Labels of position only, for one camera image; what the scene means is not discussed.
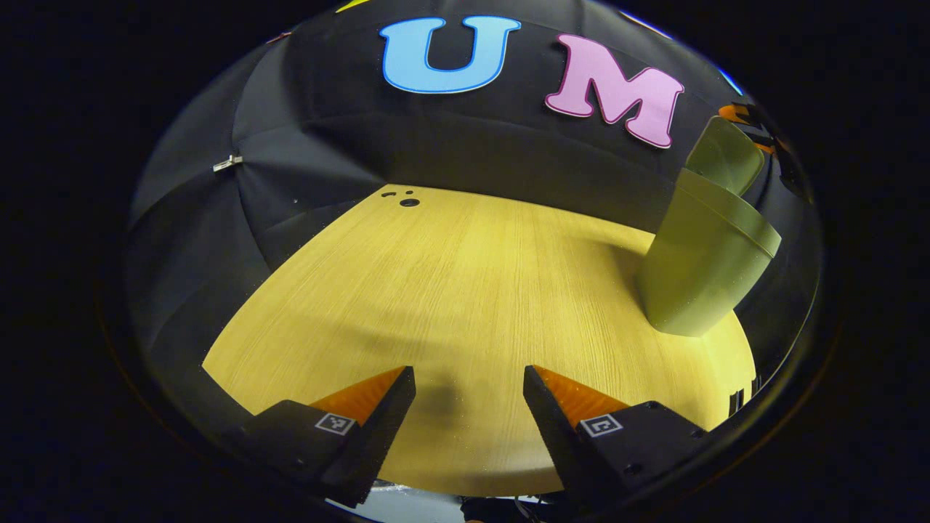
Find green desktop garbage bin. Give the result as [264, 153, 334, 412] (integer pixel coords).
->
[637, 116, 783, 338]

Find black backdrop cloth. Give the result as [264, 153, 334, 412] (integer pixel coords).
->
[124, 0, 825, 437]

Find wooden desktop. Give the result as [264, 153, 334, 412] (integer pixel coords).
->
[201, 184, 759, 499]

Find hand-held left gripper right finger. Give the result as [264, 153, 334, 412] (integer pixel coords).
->
[523, 365, 711, 514]

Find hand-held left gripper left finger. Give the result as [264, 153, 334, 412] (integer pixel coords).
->
[242, 365, 417, 509]

